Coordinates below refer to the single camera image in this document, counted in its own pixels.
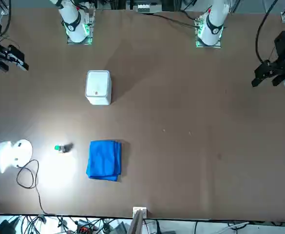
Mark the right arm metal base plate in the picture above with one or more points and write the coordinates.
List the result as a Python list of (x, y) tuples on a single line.
[(70, 43)]

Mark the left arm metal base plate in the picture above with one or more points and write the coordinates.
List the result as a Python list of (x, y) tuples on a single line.
[(217, 46)]

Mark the white power strip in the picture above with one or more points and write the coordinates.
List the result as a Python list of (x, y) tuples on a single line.
[(142, 7)]

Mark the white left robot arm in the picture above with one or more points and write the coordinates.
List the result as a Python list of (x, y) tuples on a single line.
[(214, 22)]

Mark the white square box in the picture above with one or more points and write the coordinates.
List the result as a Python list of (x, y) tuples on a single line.
[(98, 84)]

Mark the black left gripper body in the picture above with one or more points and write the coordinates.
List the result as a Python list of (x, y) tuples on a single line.
[(283, 44)]

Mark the blue folded cloth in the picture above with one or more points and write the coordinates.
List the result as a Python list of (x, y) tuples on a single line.
[(104, 161)]

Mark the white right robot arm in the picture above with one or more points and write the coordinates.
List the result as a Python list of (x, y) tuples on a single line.
[(71, 17)]

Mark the orange black device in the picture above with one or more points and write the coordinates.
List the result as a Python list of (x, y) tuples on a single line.
[(83, 229)]

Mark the white gooseneck desk lamp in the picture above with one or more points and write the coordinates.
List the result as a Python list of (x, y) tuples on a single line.
[(20, 152)]

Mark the aluminium frame post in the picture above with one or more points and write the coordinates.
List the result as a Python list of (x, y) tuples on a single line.
[(137, 219)]

